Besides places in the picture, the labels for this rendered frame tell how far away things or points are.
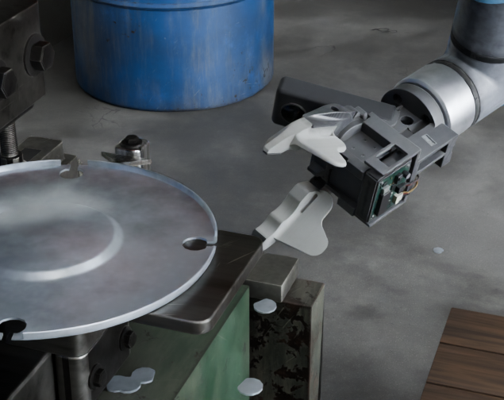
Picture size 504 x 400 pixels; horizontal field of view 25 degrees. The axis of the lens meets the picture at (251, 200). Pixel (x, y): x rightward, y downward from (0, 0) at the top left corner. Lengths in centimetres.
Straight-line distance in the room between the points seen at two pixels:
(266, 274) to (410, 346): 105
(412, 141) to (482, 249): 149
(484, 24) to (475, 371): 60
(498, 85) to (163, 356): 41
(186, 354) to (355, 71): 245
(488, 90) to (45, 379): 50
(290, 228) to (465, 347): 60
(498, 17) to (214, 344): 40
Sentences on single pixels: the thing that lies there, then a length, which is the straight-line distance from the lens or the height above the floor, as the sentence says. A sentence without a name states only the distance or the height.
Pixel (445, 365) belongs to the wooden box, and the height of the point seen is 35.
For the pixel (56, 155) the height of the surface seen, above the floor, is 74.
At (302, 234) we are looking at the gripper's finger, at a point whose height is 74.
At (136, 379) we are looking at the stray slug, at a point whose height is 65.
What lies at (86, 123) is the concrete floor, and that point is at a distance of 314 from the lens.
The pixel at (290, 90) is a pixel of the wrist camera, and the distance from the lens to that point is 110.
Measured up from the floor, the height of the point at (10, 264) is 79.
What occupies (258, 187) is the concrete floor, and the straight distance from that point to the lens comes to 276.
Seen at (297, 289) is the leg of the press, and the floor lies 62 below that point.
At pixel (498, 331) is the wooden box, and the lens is 166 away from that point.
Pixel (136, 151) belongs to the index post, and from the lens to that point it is 110.
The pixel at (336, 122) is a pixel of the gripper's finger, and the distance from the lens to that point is 103.
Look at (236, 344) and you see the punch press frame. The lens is 116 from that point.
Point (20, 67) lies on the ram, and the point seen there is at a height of 93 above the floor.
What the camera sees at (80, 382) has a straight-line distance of 99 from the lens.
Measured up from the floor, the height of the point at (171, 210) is 78.
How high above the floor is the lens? 127
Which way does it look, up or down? 28 degrees down
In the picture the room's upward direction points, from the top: straight up
